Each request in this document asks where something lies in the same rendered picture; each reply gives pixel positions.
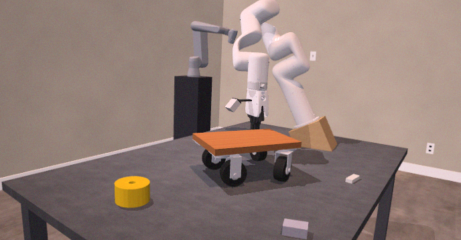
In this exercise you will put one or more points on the orange wooden dolly on casters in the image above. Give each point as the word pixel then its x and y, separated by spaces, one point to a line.
pixel 229 144

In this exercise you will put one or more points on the yellow short cylinder with center hole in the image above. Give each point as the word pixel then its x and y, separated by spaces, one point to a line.
pixel 133 191

